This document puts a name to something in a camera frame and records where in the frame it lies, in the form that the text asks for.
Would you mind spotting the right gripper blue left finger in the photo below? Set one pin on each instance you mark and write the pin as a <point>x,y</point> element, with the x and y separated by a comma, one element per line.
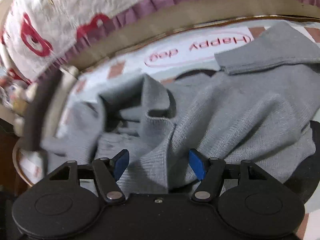
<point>119,163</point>

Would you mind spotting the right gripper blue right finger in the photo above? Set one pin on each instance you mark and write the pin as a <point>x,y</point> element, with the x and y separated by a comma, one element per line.
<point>198,163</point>

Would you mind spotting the grey knit cat sweater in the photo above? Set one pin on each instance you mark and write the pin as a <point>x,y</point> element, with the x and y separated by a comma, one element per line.
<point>257,107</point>

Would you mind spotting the folded dark brown garment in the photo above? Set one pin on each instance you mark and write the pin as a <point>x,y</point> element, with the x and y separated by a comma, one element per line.
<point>35,112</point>

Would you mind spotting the folded cream garment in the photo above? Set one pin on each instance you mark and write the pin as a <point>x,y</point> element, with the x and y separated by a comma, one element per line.
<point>53,114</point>

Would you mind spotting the checkered plush blanket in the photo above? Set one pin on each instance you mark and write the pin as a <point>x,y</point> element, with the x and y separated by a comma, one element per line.
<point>234,201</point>

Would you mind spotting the grey bunny plush toy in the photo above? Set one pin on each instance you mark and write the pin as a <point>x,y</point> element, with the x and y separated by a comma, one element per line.
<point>16,96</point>

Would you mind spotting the white quilt with red bears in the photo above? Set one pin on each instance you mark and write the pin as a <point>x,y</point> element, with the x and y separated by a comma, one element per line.
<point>36,35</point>

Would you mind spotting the beige mattress edge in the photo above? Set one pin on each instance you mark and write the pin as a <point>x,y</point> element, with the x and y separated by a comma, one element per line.
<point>151,20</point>

